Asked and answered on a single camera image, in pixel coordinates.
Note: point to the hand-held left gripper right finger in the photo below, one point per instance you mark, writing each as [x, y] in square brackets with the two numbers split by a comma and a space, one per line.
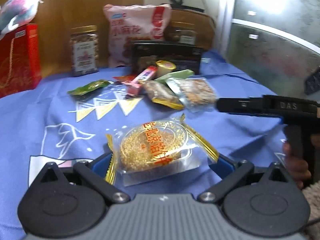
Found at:
[225, 165]

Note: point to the black stand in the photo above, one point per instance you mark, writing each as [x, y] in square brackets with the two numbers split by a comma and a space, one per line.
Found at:
[182, 2]

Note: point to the yellow jelly cup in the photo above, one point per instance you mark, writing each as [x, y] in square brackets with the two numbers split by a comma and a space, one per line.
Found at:
[165, 67]

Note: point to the orange red snack packet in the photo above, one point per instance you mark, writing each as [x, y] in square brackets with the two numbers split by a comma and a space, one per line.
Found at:
[123, 78]

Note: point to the pink grey plush toy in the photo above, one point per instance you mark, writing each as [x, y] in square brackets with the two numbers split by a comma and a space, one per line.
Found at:
[17, 10]

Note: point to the large pink snack bag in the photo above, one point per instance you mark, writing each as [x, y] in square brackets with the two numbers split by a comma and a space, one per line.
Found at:
[135, 27]

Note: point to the pink candy bar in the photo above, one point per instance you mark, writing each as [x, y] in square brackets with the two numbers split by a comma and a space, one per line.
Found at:
[141, 80]

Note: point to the clear nut brittle packet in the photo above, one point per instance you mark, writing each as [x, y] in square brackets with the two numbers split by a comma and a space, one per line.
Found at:
[197, 93]

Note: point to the dark green snack packet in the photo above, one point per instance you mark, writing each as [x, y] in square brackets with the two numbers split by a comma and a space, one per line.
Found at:
[87, 87]

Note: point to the light green snack packet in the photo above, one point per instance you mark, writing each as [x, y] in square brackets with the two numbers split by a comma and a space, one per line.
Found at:
[177, 75]

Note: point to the person's right hand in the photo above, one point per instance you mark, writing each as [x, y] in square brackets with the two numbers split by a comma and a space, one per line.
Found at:
[297, 170]

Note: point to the gold lidded nut jar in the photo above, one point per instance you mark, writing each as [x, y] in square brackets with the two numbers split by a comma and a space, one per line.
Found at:
[181, 33]
[84, 52]

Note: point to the blue printed tablecloth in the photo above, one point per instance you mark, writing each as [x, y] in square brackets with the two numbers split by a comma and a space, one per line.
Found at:
[237, 135]

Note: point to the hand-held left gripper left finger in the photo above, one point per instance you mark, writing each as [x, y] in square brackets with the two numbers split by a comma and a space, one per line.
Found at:
[101, 163]

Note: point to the clear gold mooncake packet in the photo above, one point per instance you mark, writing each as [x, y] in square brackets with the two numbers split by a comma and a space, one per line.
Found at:
[150, 145]

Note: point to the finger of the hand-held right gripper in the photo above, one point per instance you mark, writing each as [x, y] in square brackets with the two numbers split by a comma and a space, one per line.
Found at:
[233, 105]

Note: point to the red gift box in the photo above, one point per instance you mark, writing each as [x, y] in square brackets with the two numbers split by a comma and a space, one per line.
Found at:
[17, 60]

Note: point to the brown gold snack packet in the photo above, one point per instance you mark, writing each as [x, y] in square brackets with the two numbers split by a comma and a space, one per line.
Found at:
[161, 95]

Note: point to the black cardboard box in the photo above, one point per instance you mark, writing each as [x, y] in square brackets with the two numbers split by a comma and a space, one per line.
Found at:
[175, 52]

